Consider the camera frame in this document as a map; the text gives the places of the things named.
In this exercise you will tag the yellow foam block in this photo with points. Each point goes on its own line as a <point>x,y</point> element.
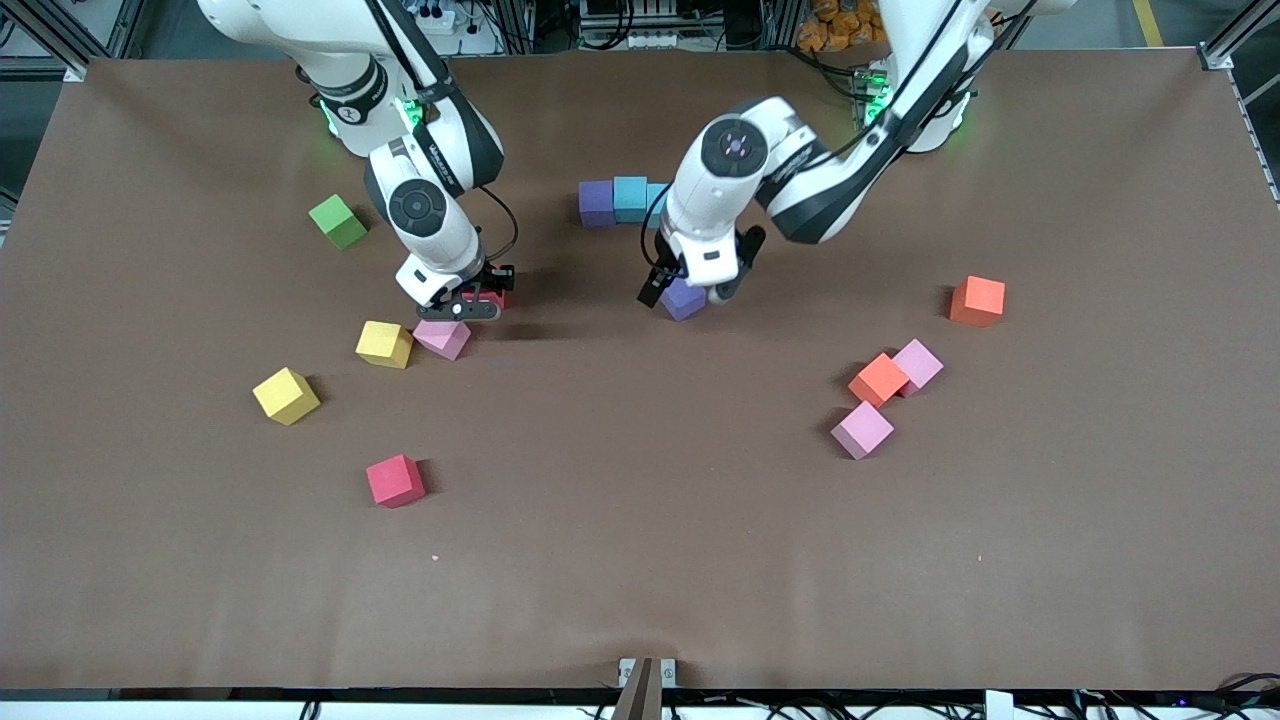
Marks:
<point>286,396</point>
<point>384,344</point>

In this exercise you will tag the aluminium frame post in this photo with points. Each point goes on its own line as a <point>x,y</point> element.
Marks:
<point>1235,40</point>
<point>70,40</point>

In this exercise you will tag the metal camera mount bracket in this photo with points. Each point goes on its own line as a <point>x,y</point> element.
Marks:
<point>647,678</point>

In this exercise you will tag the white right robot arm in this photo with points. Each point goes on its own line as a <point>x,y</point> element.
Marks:
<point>445,235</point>

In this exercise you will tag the white power strip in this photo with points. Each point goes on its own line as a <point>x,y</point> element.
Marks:
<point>655,41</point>
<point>440,20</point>

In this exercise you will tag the red foam block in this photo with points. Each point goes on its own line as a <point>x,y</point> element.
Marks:
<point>395,480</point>
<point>497,298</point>

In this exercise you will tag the pink foam block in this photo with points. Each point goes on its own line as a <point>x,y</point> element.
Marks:
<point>443,340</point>
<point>920,364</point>
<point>862,430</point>

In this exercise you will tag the white tag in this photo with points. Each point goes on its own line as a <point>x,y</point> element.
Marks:
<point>998,705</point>

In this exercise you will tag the green foam block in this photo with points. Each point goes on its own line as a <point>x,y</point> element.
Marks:
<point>338,222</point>

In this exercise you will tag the light blue foam block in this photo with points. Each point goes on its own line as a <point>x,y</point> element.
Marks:
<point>657,200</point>
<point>630,198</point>

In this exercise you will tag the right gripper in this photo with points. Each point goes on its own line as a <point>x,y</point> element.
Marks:
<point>496,279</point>

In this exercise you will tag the orange foam block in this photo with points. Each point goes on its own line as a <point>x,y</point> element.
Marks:
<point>879,379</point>
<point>977,301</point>

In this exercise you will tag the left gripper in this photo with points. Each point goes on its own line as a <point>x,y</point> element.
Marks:
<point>654,287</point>

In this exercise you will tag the purple foam block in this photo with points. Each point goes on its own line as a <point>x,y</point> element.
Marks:
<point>685,302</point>
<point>597,203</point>

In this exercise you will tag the bag of orange fruit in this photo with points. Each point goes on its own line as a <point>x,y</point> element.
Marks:
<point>845,25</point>

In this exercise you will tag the paper table cover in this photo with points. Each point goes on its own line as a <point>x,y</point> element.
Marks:
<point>640,560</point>

